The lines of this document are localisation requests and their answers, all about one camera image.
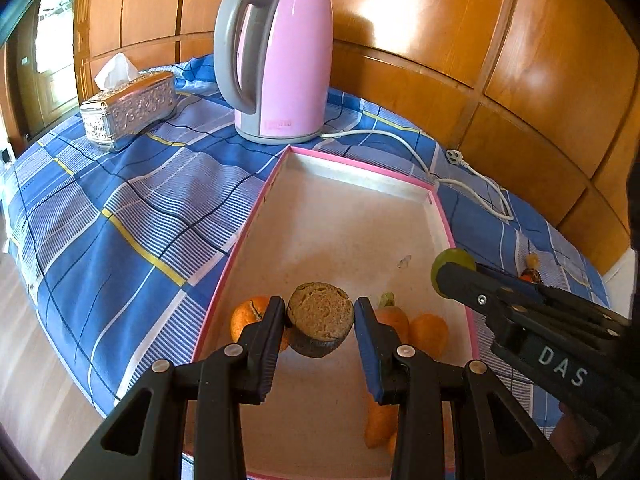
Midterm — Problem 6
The silver embossed tissue box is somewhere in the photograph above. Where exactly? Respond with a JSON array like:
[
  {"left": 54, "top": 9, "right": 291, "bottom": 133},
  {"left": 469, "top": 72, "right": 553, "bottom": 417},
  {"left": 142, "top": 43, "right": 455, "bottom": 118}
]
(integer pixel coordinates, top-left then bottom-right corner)
[{"left": 80, "top": 71, "right": 178, "bottom": 153}]

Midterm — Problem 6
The dark halved brown-faced piece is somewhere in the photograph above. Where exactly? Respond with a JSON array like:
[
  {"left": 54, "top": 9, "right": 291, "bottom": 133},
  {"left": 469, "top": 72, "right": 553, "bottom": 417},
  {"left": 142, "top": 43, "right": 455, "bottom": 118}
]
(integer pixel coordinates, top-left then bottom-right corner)
[{"left": 286, "top": 282, "right": 356, "bottom": 359}]

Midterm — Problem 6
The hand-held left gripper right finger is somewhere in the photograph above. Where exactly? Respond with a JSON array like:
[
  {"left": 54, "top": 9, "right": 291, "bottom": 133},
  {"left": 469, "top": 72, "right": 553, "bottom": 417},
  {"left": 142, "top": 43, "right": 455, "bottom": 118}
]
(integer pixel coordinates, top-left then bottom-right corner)
[{"left": 353, "top": 296, "right": 576, "bottom": 480}]

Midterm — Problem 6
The pink electric kettle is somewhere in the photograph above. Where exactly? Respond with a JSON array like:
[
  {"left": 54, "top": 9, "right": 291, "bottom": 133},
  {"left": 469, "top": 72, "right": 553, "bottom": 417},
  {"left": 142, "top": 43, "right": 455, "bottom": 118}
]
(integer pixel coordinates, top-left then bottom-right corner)
[{"left": 214, "top": 0, "right": 334, "bottom": 146}]

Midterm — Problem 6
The white kettle power cord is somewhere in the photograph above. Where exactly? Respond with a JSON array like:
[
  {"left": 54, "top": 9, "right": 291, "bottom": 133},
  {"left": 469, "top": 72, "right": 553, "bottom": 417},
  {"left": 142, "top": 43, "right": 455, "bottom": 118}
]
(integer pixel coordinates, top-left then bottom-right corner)
[{"left": 320, "top": 129, "right": 516, "bottom": 222}]

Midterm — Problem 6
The wooden panelled wardrobe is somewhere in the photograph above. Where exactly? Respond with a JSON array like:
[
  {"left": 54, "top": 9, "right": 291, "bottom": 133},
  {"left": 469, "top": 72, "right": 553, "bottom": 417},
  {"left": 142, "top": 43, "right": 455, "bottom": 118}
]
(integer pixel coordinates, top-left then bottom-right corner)
[{"left": 72, "top": 0, "right": 640, "bottom": 276}]

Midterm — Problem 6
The carrot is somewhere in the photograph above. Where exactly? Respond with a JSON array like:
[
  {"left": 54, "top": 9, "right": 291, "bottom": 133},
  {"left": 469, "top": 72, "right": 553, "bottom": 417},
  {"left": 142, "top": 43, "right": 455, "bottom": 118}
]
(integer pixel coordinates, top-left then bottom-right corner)
[{"left": 364, "top": 291, "right": 412, "bottom": 450}]

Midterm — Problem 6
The white tissue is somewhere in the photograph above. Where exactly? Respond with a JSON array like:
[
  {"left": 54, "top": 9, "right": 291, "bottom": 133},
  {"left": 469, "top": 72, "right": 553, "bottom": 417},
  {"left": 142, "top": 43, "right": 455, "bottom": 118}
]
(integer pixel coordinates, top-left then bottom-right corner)
[{"left": 94, "top": 52, "right": 141, "bottom": 92}]

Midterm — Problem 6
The green tomato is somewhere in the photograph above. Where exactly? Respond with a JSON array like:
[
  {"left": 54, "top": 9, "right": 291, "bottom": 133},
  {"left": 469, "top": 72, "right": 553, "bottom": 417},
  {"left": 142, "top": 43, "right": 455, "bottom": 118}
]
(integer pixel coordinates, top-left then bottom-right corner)
[{"left": 431, "top": 248, "right": 477, "bottom": 298}]

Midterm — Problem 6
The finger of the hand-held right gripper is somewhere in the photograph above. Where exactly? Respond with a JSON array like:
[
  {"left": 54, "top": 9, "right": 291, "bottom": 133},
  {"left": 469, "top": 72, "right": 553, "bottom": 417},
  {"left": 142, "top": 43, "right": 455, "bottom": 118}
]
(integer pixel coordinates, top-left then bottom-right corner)
[
  {"left": 475, "top": 261, "right": 549, "bottom": 294},
  {"left": 435, "top": 261, "right": 629, "bottom": 342}
]

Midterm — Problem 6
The pink-edged white tray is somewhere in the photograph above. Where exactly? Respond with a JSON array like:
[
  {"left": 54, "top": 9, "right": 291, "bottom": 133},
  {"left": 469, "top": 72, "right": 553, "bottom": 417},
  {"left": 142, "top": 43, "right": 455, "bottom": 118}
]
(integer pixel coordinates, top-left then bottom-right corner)
[{"left": 182, "top": 146, "right": 481, "bottom": 480}]

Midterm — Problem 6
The blue plaid blanket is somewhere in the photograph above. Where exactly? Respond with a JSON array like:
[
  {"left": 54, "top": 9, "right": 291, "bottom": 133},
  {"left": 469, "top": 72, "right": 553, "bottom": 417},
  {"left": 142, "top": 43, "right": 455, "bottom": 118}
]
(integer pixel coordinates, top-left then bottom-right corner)
[{"left": 0, "top": 55, "right": 613, "bottom": 480}]

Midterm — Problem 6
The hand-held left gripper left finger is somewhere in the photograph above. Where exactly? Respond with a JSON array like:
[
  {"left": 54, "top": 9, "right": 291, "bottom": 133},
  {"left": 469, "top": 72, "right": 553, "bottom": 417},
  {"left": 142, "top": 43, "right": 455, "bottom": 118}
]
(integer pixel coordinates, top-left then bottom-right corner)
[{"left": 65, "top": 296, "right": 287, "bottom": 480}]

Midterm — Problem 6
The wooden glazed door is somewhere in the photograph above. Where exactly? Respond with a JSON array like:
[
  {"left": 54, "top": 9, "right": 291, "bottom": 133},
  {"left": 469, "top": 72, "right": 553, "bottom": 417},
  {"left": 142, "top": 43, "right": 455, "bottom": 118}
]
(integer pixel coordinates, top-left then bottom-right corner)
[{"left": 15, "top": 0, "right": 83, "bottom": 136}]

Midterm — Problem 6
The person's right hand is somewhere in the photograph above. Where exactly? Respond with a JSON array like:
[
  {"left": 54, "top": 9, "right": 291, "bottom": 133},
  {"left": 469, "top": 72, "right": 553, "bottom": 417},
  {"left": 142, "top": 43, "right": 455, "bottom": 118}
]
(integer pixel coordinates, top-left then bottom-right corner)
[{"left": 552, "top": 400, "right": 608, "bottom": 466}]

